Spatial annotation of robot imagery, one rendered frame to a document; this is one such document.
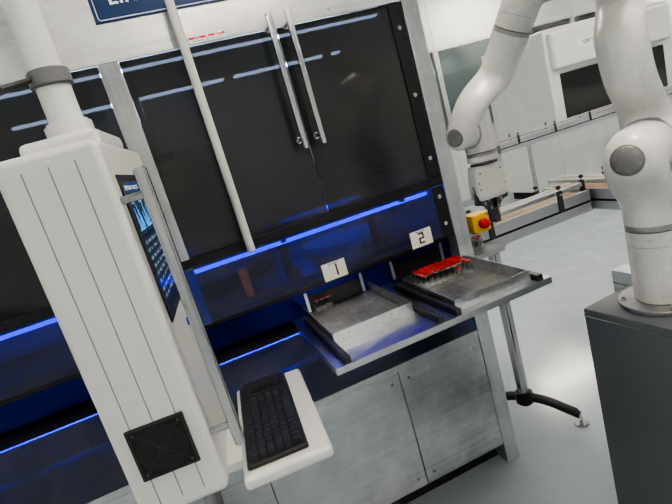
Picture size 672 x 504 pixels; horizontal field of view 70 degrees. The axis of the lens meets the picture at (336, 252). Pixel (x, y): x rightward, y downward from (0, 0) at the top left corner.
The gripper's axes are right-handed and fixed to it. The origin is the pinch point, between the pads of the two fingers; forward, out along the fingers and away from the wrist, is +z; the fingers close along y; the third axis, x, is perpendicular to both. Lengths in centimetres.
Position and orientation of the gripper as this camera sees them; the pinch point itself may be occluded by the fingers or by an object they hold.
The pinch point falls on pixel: (494, 214)
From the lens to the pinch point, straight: 146.0
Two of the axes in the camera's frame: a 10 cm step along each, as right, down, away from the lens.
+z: 2.7, 9.4, 2.2
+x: 3.2, 1.2, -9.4
